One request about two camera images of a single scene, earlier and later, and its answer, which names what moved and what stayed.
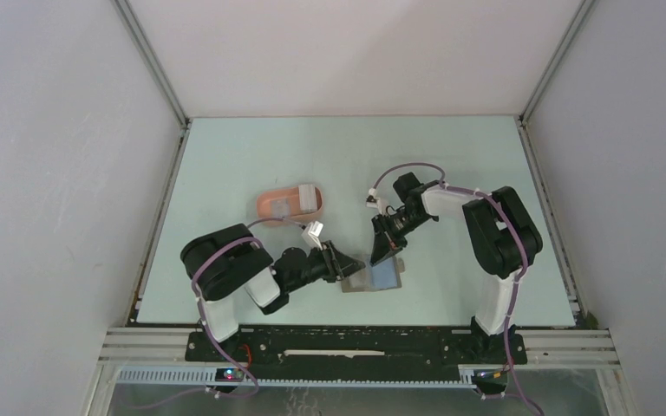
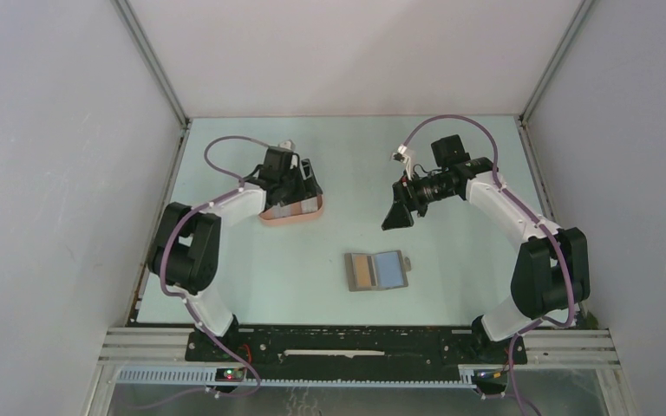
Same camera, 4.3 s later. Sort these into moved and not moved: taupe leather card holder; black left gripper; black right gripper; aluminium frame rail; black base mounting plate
Moved: taupe leather card holder; black left gripper; black right gripper
Not moved: aluminium frame rail; black base mounting plate
